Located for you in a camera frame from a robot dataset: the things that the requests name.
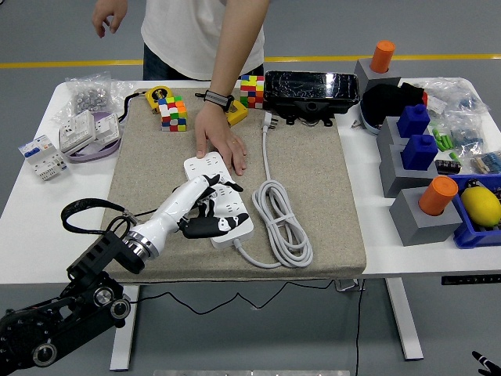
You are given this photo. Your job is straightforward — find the black component strip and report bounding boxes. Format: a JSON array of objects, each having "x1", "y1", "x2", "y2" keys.
[{"x1": 434, "y1": 158, "x2": 463, "y2": 175}]

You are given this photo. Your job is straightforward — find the person's left hand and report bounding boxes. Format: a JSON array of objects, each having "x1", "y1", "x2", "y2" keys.
[{"x1": 194, "y1": 102, "x2": 248, "y2": 176}]

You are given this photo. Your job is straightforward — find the black hanging cable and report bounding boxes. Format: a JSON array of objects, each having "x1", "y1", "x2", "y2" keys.
[{"x1": 354, "y1": 278, "x2": 366, "y2": 376}]

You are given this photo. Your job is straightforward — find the person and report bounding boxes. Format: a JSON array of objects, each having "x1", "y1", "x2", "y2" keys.
[{"x1": 140, "y1": 0, "x2": 267, "y2": 82}]

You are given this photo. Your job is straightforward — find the white power strip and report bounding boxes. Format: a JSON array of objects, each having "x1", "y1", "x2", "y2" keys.
[{"x1": 183, "y1": 151, "x2": 255, "y2": 250}]

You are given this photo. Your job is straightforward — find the yellow lemon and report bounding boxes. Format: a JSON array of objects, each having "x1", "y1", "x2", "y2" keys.
[{"x1": 460, "y1": 186, "x2": 501, "y2": 228}]

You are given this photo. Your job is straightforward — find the colourful puzzle cube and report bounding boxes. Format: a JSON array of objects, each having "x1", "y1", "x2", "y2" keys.
[
  {"x1": 240, "y1": 74, "x2": 265, "y2": 109},
  {"x1": 157, "y1": 95, "x2": 188, "y2": 132}
]

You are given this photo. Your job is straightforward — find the black table control panel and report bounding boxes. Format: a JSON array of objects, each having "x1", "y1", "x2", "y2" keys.
[{"x1": 441, "y1": 275, "x2": 501, "y2": 286}]

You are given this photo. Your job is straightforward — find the black device cracked glossy top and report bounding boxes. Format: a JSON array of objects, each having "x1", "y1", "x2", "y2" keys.
[{"x1": 263, "y1": 70, "x2": 360, "y2": 128}]

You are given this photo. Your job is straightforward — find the blue plastic bin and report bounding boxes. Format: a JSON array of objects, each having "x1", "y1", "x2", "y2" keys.
[{"x1": 445, "y1": 173, "x2": 501, "y2": 249}]

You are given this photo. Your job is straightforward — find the white power strip cable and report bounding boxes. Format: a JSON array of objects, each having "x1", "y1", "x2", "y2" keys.
[{"x1": 233, "y1": 111, "x2": 315, "y2": 269}]

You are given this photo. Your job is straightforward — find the black cloth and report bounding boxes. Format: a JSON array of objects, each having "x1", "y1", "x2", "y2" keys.
[{"x1": 360, "y1": 81, "x2": 427, "y2": 130}]

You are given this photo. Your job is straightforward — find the clear bag of metal nuts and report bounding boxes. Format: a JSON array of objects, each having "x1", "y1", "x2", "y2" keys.
[{"x1": 52, "y1": 71, "x2": 126, "y2": 122}]

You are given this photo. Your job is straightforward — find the blue block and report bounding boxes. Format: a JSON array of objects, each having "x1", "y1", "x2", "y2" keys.
[
  {"x1": 400, "y1": 134, "x2": 439, "y2": 171},
  {"x1": 396, "y1": 104, "x2": 431, "y2": 139}
]

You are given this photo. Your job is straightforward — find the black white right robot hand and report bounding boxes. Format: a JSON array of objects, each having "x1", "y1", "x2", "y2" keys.
[{"x1": 471, "y1": 349, "x2": 501, "y2": 376}]

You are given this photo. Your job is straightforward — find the white blue circuit breaker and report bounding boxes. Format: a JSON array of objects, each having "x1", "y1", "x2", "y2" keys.
[{"x1": 17, "y1": 134, "x2": 70, "y2": 182}]

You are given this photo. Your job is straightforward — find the white blue dish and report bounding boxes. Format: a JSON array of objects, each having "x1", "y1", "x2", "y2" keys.
[{"x1": 359, "y1": 99, "x2": 383, "y2": 136}]

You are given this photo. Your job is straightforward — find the clear bag of blue parts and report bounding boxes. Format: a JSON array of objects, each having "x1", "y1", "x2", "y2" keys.
[
  {"x1": 445, "y1": 111, "x2": 487, "y2": 157},
  {"x1": 410, "y1": 77, "x2": 490, "y2": 118}
]

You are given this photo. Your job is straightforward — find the white table leg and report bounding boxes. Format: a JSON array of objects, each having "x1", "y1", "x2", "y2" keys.
[
  {"x1": 384, "y1": 277, "x2": 425, "y2": 361},
  {"x1": 109, "y1": 284, "x2": 141, "y2": 372}
]

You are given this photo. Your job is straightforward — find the square yellow tape measure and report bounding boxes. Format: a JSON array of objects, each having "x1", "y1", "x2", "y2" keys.
[{"x1": 194, "y1": 92, "x2": 250, "y2": 128}]

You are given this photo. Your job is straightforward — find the round yellow tape measure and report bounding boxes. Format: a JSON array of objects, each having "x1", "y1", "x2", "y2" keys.
[{"x1": 118, "y1": 85, "x2": 174, "y2": 123}]

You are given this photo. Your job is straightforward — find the lilac tape roll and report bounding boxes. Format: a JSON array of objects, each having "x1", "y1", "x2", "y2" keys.
[{"x1": 64, "y1": 110, "x2": 122, "y2": 165}]

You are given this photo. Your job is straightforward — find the grey block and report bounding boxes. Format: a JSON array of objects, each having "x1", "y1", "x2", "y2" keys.
[
  {"x1": 354, "y1": 58, "x2": 402, "y2": 95},
  {"x1": 389, "y1": 186, "x2": 463, "y2": 248},
  {"x1": 376, "y1": 116, "x2": 408, "y2": 157},
  {"x1": 378, "y1": 144, "x2": 442, "y2": 199}
]

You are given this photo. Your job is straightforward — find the grey-brown mat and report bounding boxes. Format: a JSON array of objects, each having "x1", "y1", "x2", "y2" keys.
[{"x1": 102, "y1": 86, "x2": 368, "y2": 284}]

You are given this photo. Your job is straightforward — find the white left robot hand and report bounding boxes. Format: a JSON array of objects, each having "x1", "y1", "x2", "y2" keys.
[{"x1": 132, "y1": 174, "x2": 251, "y2": 258}]

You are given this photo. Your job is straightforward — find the person's right hand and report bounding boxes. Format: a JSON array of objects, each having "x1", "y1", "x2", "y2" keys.
[{"x1": 91, "y1": 0, "x2": 129, "y2": 39}]

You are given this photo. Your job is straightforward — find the clear bag of resistors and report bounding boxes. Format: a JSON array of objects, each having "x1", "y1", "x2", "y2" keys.
[{"x1": 469, "y1": 150, "x2": 501, "y2": 175}]

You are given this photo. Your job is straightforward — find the black wristwatch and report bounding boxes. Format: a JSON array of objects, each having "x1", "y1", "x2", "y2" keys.
[{"x1": 202, "y1": 89, "x2": 235, "y2": 114}]

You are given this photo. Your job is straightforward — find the green plastic pegs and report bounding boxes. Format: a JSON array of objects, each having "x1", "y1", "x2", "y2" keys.
[{"x1": 431, "y1": 128, "x2": 456, "y2": 153}]

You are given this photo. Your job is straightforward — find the white wall socket panel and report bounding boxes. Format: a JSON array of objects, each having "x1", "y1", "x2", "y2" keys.
[
  {"x1": 93, "y1": 112, "x2": 121, "y2": 143},
  {"x1": 58, "y1": 109, "x2": 97, "y2": 154}
]

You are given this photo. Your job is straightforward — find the thin black plug cord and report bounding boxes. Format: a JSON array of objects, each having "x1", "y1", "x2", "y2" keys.
[{"x1": 128, "y1": 210, "x2": 340, "y2": 316}]

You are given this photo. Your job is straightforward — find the orange cylinder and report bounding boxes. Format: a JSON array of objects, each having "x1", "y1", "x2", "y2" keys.
[
  {"x1": 417, "y1": 175, "x2": 460, "y2": 217},
  {"x1": 369, "y1": 40, "x2": 396, "y2": 74}
]

